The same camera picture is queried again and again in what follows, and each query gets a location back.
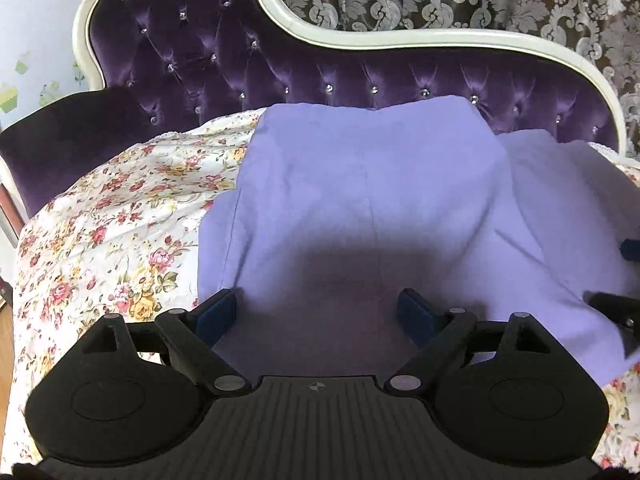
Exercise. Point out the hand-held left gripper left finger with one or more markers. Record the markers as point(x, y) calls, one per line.
point(218, 316)

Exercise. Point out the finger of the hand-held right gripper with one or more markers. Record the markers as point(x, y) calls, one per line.
point(617, 307)
point(632, 250)

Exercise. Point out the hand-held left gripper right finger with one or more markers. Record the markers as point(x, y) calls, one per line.
point(416, 316)

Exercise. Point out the lavender small garment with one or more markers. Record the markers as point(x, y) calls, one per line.
point(350, 185)

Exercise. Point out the floral printed sheet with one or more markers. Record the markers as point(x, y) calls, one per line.
point(100, 220)

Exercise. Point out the purple tufted sofa white frame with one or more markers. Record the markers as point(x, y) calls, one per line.
point(225, 60)

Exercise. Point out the green cupcake wall sticker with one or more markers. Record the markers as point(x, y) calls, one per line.
point(22, 64)
point(7, 98)

